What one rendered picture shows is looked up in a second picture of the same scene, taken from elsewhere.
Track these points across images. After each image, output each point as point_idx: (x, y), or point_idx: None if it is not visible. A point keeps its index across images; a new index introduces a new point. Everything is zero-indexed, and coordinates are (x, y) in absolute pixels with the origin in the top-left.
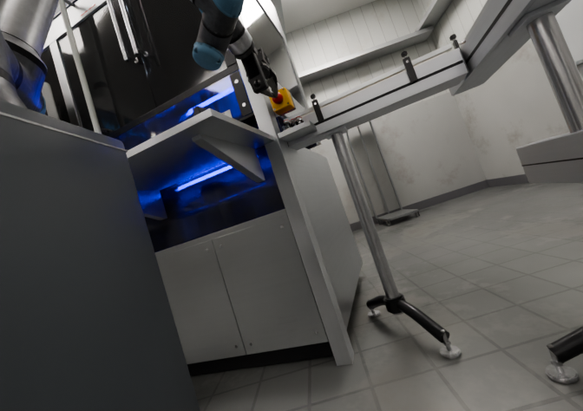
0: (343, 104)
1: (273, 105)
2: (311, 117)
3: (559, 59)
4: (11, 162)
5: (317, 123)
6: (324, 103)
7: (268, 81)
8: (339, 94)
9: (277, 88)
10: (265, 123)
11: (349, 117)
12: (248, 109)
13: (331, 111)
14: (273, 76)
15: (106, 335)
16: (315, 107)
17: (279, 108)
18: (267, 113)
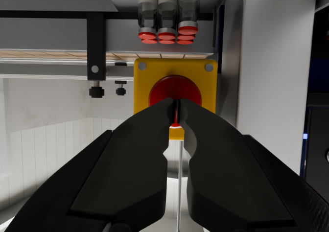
0: (27, 34)
1: (206, 87)
2: (120, 39)
3: None
4: None
5: (109, 14)
6: (83, 68)
7: (137, 190)
8: (41, 74)
9: (128, 118)
10: (272, 30)
11: None
12: (324, 126)
13: (62, 31)
14: (45, 213)
15: None
16: (98, 57)
17: (186, 60)
18: (246, 71)
